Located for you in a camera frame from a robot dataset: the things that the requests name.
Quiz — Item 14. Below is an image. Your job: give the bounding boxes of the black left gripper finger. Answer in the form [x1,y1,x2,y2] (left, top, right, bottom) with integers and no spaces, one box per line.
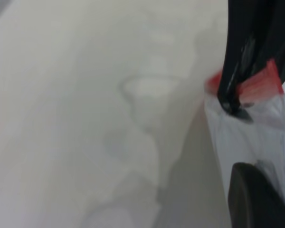
[227,162,285,228]

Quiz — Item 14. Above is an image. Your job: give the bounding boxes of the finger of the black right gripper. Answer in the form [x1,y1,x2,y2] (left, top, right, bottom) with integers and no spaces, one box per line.
[241,0,285,84]
[217,0,260,123]

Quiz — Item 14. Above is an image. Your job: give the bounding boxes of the clear plastic zip bag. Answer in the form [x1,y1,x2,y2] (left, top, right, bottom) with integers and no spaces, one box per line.
[203,59,285,214]

